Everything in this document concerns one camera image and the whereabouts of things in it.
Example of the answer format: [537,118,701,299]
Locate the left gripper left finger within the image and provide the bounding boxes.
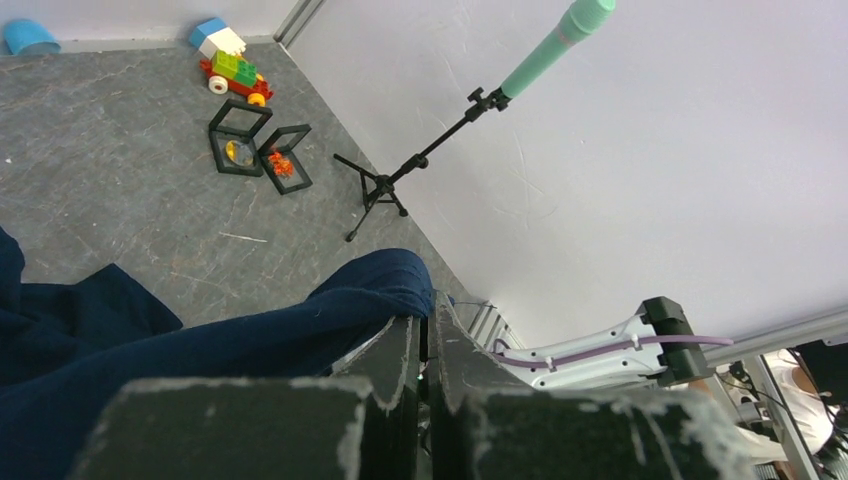
[71,319,420,479]

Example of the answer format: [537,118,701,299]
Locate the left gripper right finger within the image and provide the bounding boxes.
[428,294,755,479]

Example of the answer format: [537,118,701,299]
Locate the round gold brooch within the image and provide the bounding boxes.
[224,140,254,168]

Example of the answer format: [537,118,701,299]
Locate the navy blue t-shirt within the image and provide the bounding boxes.
[1,234,433,479]

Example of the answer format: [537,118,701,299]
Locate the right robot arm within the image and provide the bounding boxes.
[493,296,734,391]

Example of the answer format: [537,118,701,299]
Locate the orange flower brooch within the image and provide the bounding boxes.
[268,151,295,178]

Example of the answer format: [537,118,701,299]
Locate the black microphone tripod stand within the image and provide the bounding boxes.
[332,87,511,243]

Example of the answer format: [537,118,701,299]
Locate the colourful toy block car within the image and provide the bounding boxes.
[189,17,274,107]

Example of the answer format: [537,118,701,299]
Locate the mint green microphone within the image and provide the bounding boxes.
[498,0,616,100]

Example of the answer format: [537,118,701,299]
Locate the blue cup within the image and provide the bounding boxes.
[2,19,61,56]

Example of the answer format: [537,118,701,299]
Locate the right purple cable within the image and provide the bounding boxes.
[490,334,735,371]

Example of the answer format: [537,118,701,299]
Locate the right black display frame box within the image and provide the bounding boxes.
[258,124,313,196]

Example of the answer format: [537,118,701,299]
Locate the black display frame box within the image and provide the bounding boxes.
[207,99,273,178]
[258,124,313,196]

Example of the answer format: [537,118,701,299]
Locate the left black display frame box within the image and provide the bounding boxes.
[207,99,273,178]

